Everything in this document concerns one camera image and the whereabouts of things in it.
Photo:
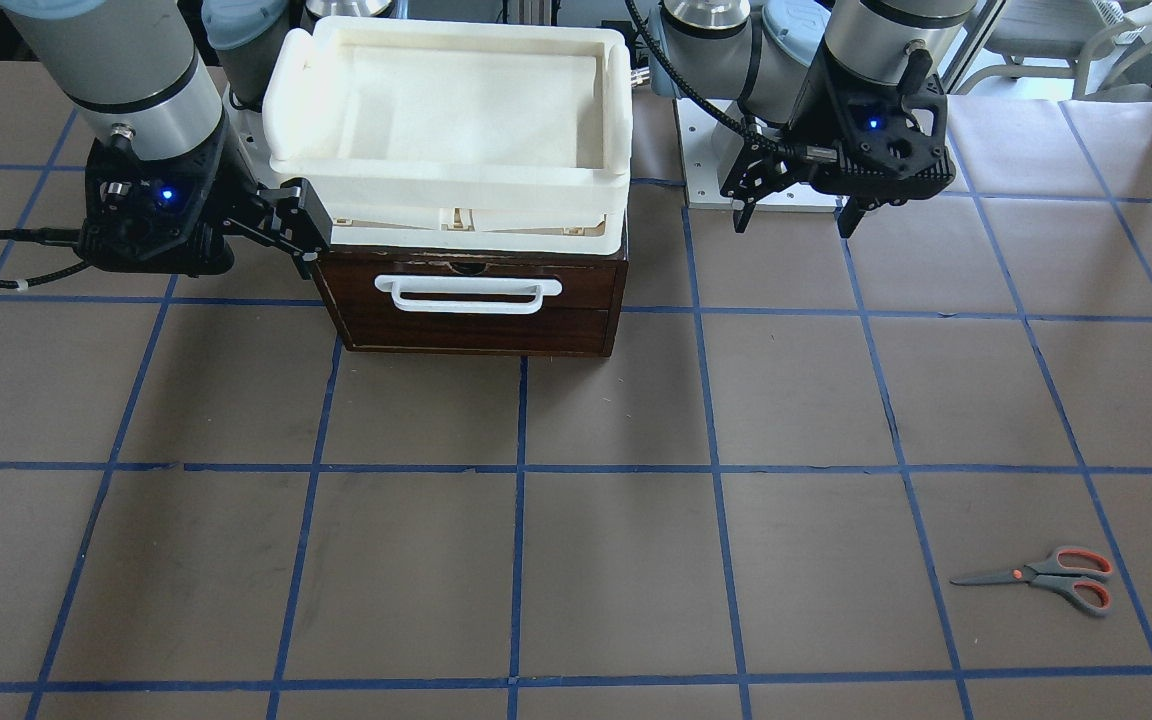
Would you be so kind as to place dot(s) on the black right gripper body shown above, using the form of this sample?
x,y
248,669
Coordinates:
x,y
223,207

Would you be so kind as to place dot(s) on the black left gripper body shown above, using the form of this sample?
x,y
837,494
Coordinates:
x,y
804,128

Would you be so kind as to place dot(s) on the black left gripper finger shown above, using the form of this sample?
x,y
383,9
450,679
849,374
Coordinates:
x,y
756,172
849,216

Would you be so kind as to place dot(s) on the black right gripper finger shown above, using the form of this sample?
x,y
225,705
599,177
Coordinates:
x,y
290,218

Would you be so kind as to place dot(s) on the wooden drawer white handle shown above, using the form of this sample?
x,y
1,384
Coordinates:
x,y
470,284

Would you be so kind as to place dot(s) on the grey orange scissors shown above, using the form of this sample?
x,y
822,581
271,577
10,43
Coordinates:
x,y
1075,573

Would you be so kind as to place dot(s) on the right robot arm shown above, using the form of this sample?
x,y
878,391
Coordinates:
x,y
134,73

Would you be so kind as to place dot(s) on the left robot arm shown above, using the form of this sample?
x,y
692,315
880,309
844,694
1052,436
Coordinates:
x,y
736,59

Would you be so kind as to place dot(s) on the dark wooden drawer cabinet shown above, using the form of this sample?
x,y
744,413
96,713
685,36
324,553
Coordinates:
x,y
562,332

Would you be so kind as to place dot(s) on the white plastic storage box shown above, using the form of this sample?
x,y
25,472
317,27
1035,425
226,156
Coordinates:
x,y
461,136

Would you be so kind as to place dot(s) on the white chair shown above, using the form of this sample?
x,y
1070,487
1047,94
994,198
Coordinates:
x,y
1040,39

